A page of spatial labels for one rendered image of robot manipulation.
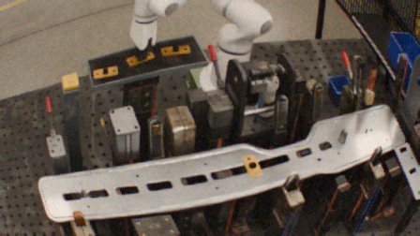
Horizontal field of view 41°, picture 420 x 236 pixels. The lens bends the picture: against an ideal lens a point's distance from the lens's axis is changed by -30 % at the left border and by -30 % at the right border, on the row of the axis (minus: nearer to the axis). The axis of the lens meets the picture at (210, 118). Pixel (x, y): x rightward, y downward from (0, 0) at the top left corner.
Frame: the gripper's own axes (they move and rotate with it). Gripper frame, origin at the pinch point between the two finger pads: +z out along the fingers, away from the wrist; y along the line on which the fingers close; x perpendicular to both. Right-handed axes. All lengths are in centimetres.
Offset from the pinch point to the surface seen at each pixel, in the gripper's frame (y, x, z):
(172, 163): 27.5, -2.4, 18.5
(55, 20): -191, 22, 119
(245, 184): 42.8, 11.6, 18.5
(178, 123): 21.3, 2.4, 10.5
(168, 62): 5.6, 6.7, 2.6
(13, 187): -8, -61, 50
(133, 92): 4.0, -3.6, 11.3
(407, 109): 50, 89, 15
